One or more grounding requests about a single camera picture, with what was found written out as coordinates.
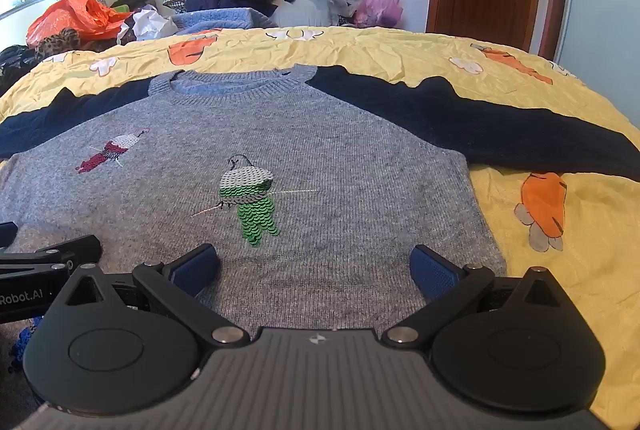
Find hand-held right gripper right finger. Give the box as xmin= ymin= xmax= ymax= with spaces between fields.
xmin=381 ymin=245 xmax=587 ymax=349

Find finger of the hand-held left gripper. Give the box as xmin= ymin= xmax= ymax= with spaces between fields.
xmin=0 ymin=234 xmax=104 ymax=281

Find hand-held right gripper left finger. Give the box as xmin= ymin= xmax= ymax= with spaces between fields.
xmin=44 ymin=244 xmax=252 ymax=350

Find grey sweater with navy sleeves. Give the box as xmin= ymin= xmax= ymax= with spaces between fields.
xmin=0 ymin=64 xmax=640 ymax=337

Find blue knitted cloth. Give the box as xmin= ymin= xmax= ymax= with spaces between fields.
xmin=9 ymin=316 xmax=47 ymax=373

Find black cloth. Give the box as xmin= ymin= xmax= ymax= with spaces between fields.
xmin=0 ymin=44 xmax=37 ymax=97

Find leopard print cloth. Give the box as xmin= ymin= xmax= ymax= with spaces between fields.
xmin=31 ymin=29 xmax=82 ymax=62

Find orange plastic bag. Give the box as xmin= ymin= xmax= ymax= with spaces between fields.
xmin=26 ymin=0 xmax=132 ymax=49

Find yellow carrot print bedsheet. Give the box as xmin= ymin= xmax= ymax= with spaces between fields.
xmin=0 ymin=26 xmax=640 ymax=417

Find white plastic bag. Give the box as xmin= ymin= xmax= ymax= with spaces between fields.
xmin=117 ymin=7 xmax=179 ymax=44

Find light blue knitted sweater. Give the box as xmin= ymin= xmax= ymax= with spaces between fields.
xmin=170 ymin=7 xmax=279 ymax=34

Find purple plastic bag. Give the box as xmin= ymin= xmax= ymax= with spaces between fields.
xmin=354 ymin=0 xmax=404 ymax=29

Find clear plastic bag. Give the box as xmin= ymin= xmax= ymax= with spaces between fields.
xmin=272 ymin=0 xmax=352 ymax=29

